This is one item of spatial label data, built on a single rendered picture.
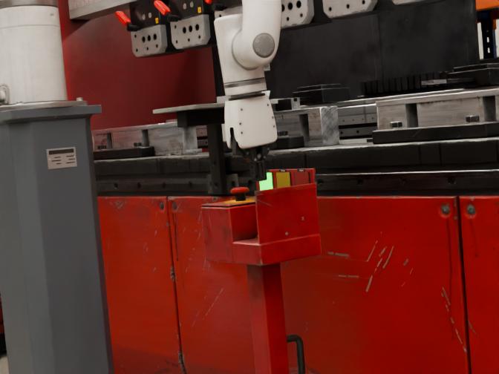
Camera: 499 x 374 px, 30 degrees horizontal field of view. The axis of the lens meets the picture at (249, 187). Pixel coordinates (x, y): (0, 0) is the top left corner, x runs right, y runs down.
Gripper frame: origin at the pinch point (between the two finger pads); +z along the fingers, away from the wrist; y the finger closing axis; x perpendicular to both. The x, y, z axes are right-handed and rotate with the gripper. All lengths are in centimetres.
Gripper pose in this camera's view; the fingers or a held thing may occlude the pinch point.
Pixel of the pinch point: (258, 171)
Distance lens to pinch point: 189.2
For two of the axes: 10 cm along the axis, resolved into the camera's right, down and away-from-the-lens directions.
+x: 6.0, 0.0, -8.0
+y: -7.9, 1.9, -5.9
